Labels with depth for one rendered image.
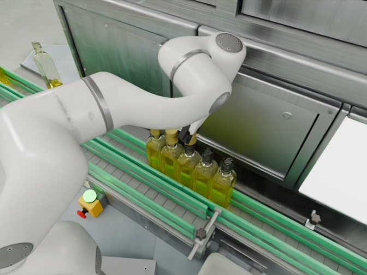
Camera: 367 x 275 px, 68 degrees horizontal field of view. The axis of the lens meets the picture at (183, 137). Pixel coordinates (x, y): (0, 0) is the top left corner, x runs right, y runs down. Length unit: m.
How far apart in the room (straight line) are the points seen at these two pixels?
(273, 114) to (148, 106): 0.41
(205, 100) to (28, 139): 0.23
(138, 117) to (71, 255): 0.29
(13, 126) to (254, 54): 0.49
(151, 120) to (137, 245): 0.69
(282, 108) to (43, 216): 0.55
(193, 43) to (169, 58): 0.05
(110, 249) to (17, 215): 0.71
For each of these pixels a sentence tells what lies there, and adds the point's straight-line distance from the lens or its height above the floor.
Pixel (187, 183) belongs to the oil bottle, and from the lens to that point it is 0.85.
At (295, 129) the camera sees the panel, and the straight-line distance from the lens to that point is 0.72.
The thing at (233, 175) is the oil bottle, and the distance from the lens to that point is 0.75.
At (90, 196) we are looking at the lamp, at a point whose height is 0.85.
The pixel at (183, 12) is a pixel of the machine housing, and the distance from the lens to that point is 0.72.
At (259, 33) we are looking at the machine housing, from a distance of 0.65.
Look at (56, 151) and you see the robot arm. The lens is 0.32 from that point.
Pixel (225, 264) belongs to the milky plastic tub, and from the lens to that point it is 0.93.
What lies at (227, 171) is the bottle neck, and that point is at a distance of 0.72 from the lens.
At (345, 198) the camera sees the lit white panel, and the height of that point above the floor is 1.06.
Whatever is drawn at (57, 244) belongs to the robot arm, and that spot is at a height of 1.23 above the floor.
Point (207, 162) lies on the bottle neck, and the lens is 0.73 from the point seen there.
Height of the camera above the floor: 1.71
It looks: 49 degrees down
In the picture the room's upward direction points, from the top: straight up
